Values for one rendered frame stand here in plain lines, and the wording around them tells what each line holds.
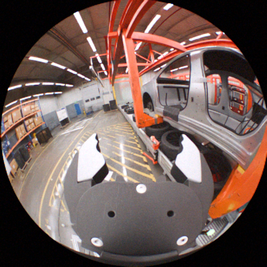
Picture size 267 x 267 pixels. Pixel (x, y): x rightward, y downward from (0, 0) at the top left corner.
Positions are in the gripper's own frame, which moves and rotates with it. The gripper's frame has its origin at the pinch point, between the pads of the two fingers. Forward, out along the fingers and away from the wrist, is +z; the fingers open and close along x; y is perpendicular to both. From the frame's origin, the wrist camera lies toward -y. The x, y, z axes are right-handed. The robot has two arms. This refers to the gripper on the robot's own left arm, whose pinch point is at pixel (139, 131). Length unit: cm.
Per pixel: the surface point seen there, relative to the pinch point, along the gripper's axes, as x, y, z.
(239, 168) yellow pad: 107, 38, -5
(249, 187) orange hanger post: 54, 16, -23
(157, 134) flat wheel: 45, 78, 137
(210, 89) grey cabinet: 384, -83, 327
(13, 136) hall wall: -1032, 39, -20
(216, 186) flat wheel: 84, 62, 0
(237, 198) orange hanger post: 56, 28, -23
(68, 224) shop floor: -107, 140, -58
